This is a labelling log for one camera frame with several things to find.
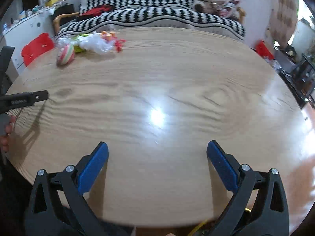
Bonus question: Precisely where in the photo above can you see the pink purple toy doll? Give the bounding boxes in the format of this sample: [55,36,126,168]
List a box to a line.
[57,44,75,66]

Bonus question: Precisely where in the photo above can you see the yellow green wrapper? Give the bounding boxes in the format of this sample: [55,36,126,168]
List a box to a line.
[74,36,89,54]

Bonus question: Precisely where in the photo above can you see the black side box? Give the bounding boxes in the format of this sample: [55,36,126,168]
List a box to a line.
[50,4,75,27]

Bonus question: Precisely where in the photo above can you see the scattered paper cards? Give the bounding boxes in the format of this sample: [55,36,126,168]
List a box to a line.
[264,56,281,70]

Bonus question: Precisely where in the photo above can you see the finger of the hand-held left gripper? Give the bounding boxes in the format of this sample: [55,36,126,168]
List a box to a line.
[0,46,16,97]
[0,90,49,110]

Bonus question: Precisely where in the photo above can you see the wooden frame sofa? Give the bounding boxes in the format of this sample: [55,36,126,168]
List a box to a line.
[53,0,246,41]

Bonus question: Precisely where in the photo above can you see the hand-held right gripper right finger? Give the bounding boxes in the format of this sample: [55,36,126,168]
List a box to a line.
[207,140,289,236]

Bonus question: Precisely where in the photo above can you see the white cabinet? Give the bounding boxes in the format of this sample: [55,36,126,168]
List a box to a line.
[2,7,58,75]

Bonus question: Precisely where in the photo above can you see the red cloth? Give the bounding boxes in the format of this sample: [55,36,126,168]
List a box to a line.
[78,4,115,18]

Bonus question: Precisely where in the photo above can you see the black chair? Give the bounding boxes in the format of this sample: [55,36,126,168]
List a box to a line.
[279,54,315,109]

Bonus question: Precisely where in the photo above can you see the red bag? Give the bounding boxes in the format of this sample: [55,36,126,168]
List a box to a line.
[255,40,275,60]

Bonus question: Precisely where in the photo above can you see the black white striped blanket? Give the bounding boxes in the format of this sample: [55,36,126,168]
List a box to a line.
[55,0,246,41]

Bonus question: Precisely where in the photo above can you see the person's left hand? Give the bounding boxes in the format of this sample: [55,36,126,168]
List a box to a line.
[0,116,18,156]

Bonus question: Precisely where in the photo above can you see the clear plastic bag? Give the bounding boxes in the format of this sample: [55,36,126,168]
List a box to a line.
[55,35,79,52]

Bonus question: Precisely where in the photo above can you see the yellow cable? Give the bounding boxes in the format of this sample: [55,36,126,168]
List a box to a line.
[189,220,209,236]

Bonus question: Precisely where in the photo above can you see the patterned curtain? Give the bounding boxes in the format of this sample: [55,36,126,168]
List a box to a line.
[267,0,299,46]

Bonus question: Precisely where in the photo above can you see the red bear-shaped stool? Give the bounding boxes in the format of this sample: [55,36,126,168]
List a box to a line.
[21,33,55,67]

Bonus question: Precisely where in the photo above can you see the red plastic clip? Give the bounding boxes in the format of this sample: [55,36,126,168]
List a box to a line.
[114,38,127,53]

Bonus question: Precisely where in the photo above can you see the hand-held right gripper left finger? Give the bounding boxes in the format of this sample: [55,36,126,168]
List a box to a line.
[28,141,110,236]

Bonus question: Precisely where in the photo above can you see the pink cartoon pillow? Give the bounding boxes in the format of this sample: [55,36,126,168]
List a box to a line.
[220,0,241,18]

